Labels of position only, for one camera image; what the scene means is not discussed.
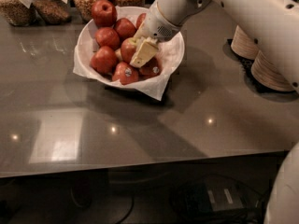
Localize white paper liner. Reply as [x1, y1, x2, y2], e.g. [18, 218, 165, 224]
[73, 6, 185, 102]

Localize red apple top right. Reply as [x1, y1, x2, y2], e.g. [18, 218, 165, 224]
[135, 13, 147, 29]

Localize rear paper bowl stack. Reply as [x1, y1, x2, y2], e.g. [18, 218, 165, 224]
[231, 26, 259, 60]

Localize black rubber mat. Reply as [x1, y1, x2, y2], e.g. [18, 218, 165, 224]
[233, 51, 294, 94]

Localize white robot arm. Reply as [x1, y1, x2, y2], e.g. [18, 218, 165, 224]
[136, 0, 299, 224]

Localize red apple lower left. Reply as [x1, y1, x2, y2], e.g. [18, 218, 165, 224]
[90, 46, 119, 75]

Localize paper bowl stack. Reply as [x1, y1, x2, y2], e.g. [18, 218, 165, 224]
[231, 26, 259, 60]
[251, 50, 294, 92]

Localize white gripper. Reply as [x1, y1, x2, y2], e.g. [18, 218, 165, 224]
[130, 1, 180, 68]

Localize red apple top left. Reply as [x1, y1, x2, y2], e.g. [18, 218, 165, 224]
[92, 0, 117, 27]

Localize red green apple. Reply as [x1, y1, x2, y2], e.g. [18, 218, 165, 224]
[121, 37, 137, 63]

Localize black cables on floor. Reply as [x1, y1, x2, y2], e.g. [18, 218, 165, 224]
[69, 175, 272, 224]

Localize red apple right sticker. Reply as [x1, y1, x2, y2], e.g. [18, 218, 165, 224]
[139, 58, 162, 79]

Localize red apple left middle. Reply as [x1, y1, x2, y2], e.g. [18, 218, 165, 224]
[94, 27, 121, 50]

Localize white bowl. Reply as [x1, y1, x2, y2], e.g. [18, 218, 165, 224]
[76, 6, 186, 90]

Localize front paper bowl stack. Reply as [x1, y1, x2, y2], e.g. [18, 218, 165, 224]
[251, 50, 294, 92]

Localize red apple top middle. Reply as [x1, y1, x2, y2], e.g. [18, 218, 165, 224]
[114, 18, 136, 40]

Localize red apple sticker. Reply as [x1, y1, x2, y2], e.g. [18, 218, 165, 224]
[112, 62, 139, 85]
[139, 58, 162, 79]

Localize glass jar far left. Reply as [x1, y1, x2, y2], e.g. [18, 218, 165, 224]
[0, 0, 36, 26]

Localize black power adapter box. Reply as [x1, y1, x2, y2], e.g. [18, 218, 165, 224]
[183, 181, 250, 217]

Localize glass jar dark grains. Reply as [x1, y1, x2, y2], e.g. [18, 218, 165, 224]
[32, 0, 71, 25]

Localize red apple front sticker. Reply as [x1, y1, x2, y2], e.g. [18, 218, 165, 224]
[112, 62, 139, 85]

